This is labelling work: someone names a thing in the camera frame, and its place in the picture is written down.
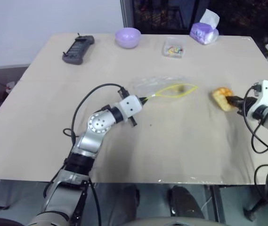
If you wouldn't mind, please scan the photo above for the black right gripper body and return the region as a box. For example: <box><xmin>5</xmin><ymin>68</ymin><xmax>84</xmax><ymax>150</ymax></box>
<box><xmin>238</xmin><ymin>97</ymin><xmax>257</xmax><ymax>116</ymax></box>

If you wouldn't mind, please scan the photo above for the red and white item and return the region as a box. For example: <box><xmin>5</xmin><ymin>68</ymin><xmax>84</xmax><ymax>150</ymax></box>
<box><xmin>5</xmin><ymin>81</ymin><xmax>17</xmax><ymax>92</ymax></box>

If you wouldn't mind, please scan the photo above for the purple tissue pack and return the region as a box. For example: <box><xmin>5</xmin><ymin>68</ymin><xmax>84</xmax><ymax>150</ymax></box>
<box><xmin>189</xmin><ymin>8</ymin><xmax>220</xmax><ymax>46</ymax></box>

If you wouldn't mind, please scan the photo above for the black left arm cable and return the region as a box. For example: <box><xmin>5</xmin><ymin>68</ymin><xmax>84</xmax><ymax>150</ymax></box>
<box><xmin>63</xmin><ymin>83</ymin><xmax>129</xmax><ymax>145</ymax></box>

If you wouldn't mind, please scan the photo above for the orange snack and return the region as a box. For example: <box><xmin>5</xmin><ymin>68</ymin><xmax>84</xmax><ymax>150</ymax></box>
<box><xmin>210</xmin><ymin>87</ymin><xmax>234</xmax><ymax>112</ymax></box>

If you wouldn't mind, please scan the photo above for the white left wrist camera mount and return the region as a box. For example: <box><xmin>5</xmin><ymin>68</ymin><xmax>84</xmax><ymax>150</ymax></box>
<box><xmin>119</xmin><ymin>94</ymin><xmax>144</xmax><ymax>118</ymax></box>

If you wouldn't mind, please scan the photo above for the dark grey remote controller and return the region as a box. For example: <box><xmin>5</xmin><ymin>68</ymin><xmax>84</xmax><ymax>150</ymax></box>
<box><xmin>61</xmin><ymin>32</ymin><xmax>95</xmax><ymax>65</ymax></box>

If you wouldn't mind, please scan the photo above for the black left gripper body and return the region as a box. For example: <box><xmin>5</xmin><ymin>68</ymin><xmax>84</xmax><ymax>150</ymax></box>
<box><xmin>127</xmin><ymin>96</ymin><xmax>147</xmax><ymax>128</ymax></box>

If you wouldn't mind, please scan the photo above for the grey table leg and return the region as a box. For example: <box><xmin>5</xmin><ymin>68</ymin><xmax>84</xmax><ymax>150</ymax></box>
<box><xmin>204</xmin><ymin>185</ymin><xmax>222</xmax><ymax>222</ymax></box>

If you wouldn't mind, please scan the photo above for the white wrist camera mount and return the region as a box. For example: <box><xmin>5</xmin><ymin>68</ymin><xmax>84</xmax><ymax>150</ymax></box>
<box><xmin>119</xmin><ymin>94</ymin><xmax>144</xmax><ymax>118</ymax></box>
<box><xmin>246</xmin><ymin>80</ymin><xmax>268</xmax><ymax>119</ymax></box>

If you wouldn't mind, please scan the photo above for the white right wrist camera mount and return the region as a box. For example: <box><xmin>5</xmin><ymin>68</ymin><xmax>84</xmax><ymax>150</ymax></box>
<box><xmin>246</xmin><ymin>80</ymin><xmax>268</xmax><ymax>119</ymax></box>

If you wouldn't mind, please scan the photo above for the grey robot body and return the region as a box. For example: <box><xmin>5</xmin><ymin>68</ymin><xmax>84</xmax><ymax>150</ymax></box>
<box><xmin>121</xmin><ymin>216</ymin><xmax>220</xmax><ymax>226</ymax></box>

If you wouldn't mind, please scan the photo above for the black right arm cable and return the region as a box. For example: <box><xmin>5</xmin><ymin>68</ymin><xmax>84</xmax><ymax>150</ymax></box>
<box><xmin>243</xmin><ymin>84</ymin><xmax>268</xmax><ymax>154</ymax></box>

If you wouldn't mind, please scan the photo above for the clear yellow-zip plastic bag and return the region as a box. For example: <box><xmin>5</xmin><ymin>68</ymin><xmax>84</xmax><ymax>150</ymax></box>
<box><xmin>130</xmin><ymin>74</ymin><xmax>199</xmax><ymax>100</ymax></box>

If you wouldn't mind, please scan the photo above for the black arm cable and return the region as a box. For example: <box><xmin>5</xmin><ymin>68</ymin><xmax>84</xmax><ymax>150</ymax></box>
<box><xmin>243</xmin><ymin>84</ymin><xmax>268</xmax><ymax>154</ymax></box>
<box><xmin>63</xmin><ymin>83</ymin><xmax>129</xmax><ymax>145</ymax></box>

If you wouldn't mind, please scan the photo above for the clear box of colourful items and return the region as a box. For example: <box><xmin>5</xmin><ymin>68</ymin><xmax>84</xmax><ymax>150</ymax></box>
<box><xmin>162</xmin><ymin>37</ymin><xmax>187</xmax><ymax>58</ymax></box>

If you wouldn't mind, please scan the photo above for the purple bowl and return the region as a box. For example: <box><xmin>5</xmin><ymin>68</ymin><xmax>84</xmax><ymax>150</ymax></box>
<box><xmin>114</xmin><ymin>27</ymin><xmax>142</xmax><ymax>49</ymax></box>

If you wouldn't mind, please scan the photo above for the black tripod stand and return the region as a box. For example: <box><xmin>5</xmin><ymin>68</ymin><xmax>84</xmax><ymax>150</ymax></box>
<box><xmin>243</xmin><ymin>194</ymin><xmax>268</xmax><ymax>222</ymax></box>

